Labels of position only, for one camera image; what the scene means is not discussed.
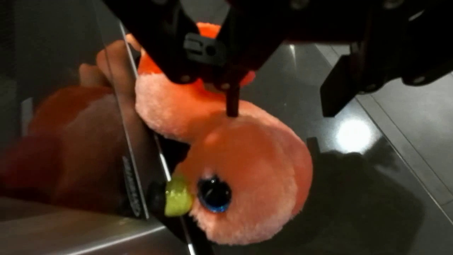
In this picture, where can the pink flamingo plush toy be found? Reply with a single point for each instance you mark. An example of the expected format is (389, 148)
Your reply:
(245, 179)

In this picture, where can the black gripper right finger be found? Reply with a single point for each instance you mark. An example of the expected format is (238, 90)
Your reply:
(249, 37)

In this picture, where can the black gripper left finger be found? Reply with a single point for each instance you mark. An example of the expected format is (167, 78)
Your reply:
(164, 43)

